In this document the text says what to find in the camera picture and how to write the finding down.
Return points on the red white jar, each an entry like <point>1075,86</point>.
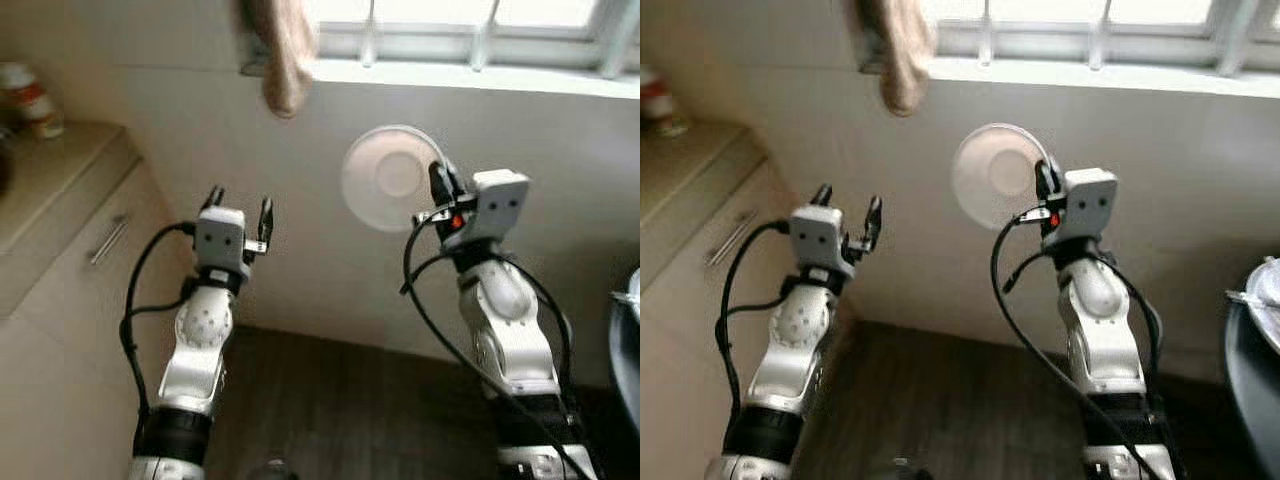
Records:
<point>662,100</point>
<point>28,100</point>

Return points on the beige hanging towel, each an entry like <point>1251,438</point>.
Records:
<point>285,60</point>
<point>905,60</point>

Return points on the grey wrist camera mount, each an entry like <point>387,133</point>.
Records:
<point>818,235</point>
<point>220,238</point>
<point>500,200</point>
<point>1090,198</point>

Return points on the white window frame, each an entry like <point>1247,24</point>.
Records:
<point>1150,45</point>
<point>450,45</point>

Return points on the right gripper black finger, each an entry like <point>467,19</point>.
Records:
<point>1060,188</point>
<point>457,190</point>
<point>439,185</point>
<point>1045,182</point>

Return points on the dark round table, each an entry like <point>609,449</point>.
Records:
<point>628,370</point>
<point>1255,390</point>

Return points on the white cabinet door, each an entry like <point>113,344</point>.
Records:
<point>670,330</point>
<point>60,340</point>

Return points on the white round plate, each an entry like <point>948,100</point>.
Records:
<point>990,175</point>
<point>380,180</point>

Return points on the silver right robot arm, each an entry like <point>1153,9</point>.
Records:
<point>500,310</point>
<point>1095,310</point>

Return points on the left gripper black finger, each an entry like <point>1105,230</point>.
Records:
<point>875,216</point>
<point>214,198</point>
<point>822,194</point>
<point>266,218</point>

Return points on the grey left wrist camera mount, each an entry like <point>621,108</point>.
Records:
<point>818,235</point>
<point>220,238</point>

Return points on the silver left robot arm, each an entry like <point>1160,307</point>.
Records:
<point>200,335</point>
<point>805,335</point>

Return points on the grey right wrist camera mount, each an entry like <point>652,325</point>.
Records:
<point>500,200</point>
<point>1090,198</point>

